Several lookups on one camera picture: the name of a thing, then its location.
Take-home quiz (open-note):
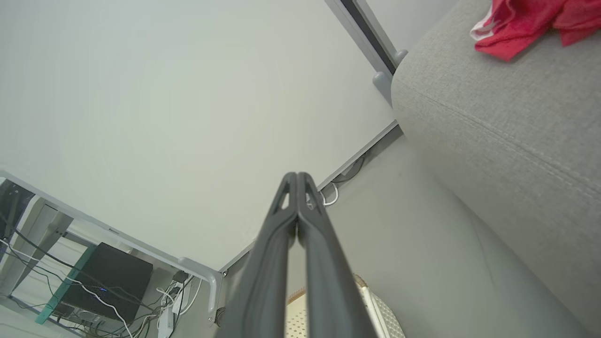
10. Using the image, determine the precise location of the long white cable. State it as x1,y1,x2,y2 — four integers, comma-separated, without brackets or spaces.
0,238,135,338

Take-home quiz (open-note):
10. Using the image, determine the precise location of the white cable loop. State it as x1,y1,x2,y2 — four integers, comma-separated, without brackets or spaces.
308,182,339,210

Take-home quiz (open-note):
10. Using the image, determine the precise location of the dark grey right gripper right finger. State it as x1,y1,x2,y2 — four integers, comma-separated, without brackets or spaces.
298,172,379,338

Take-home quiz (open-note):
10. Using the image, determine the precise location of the black floor cable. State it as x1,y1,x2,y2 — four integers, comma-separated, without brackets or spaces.
330,154,370,184

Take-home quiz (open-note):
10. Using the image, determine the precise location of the red garment with white stripes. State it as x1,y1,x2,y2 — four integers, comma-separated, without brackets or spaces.
470,0,601,62

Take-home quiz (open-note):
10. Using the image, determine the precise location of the cream perforated laundry basket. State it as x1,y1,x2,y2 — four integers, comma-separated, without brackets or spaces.
285,274,407,338

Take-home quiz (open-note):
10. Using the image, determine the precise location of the grey metal floor rail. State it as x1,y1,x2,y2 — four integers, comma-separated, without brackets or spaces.
218,120,401,276

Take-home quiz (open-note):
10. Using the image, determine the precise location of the wide grey metal partition post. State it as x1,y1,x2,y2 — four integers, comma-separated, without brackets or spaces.
324,0,409,107

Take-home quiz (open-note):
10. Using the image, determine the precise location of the black computer box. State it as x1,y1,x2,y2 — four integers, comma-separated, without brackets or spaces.
60,242,154,324

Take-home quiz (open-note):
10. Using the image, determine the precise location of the grey fabric sofa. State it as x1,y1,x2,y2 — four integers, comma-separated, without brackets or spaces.
391,0,601,337

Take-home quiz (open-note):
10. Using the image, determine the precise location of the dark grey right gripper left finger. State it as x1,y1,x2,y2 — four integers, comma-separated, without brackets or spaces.
217,172,298,338

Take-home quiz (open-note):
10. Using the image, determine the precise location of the long black cable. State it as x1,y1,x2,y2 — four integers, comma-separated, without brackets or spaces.
0,212,158,313

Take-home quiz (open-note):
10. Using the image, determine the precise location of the teal metal leg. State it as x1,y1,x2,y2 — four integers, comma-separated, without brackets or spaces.
35,244,97,325

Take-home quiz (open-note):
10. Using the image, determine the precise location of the white power strip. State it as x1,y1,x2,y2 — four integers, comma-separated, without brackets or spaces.
157,278,194,338

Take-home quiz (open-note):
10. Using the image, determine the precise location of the light grey table leg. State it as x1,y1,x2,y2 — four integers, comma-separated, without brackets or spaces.
0,196,75,297

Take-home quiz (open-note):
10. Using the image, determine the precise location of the white panel frame with foot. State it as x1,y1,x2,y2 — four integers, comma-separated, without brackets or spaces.
0,169,224,325

